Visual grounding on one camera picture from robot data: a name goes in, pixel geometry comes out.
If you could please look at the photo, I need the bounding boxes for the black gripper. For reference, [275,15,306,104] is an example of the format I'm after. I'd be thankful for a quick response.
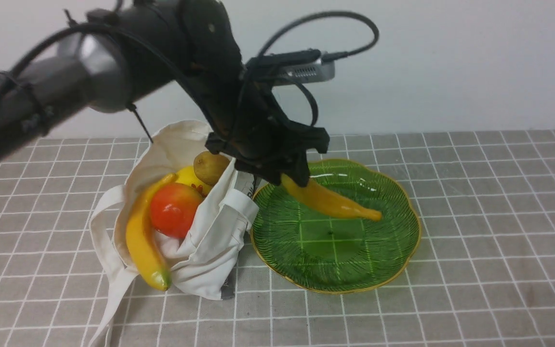
[205,81,330,187]

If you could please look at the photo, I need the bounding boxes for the small yellow banana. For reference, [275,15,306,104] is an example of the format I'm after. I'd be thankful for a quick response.
[280,174,383,222]

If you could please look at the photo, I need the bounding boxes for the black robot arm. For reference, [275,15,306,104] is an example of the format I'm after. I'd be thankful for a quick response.
[0,0,330,187]

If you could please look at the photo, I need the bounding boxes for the white cloth tote bag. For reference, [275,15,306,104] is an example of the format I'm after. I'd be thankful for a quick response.
[87,120,259,347]

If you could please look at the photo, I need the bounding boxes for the brown-green pear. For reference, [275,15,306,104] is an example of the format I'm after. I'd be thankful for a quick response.
[192,151,230,186]

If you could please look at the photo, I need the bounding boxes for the green glass plate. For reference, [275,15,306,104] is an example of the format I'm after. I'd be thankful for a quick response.
[250,158,423,294]

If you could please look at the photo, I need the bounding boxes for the yellow lemon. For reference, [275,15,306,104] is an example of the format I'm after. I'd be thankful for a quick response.
[174,165,213,197]

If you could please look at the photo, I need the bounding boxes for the red apple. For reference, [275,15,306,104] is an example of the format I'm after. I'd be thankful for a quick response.
[150,183,203,239]

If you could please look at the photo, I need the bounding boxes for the large yellow banana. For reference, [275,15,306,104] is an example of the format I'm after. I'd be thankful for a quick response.
[125,173,176,292]

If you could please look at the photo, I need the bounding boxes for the grey checkered tablecloth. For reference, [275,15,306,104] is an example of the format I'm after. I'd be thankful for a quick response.
[0,130,555,347]

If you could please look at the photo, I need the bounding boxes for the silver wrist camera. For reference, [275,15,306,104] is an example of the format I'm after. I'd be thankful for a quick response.
[245,49,336,86]

